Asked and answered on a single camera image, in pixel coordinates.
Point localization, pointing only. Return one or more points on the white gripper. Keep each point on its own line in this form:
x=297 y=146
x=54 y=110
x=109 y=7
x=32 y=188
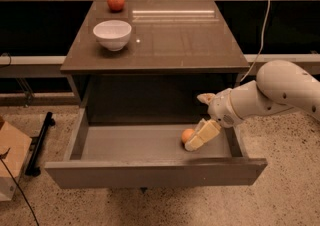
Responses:
x=221 y=109

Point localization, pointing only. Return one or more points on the orange fruit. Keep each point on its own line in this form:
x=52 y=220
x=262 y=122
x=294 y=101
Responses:
x=186 y=134

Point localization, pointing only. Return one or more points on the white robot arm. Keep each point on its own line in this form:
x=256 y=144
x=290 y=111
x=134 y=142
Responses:
x=280 y=87

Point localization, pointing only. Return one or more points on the dark brown cabinet counter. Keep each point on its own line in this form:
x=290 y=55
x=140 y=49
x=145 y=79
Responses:
x=170 y=39

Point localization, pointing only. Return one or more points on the open grey top drawer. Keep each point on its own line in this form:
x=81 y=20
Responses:
x=128 y=135

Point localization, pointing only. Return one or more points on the white ceramic bowl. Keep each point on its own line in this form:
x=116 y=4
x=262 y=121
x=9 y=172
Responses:
x=113 y=34

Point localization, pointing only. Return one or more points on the red apple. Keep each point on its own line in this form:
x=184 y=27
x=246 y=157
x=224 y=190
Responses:
x=115 y=5

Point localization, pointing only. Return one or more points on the black metal stand leg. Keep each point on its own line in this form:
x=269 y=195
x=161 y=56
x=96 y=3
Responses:
x=36 y=145

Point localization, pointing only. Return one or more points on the cardboard box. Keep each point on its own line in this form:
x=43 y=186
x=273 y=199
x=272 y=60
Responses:
x=14 y=147

